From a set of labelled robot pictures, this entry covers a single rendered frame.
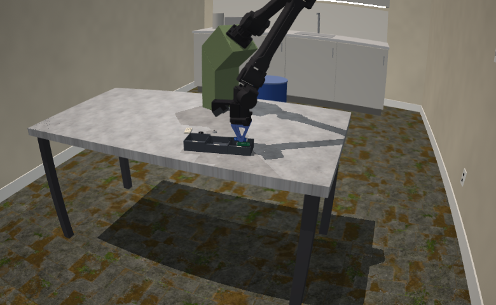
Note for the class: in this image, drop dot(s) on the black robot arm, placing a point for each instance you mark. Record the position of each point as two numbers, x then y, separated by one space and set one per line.
255 23

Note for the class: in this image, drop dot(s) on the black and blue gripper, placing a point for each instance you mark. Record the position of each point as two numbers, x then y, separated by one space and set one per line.
243 122

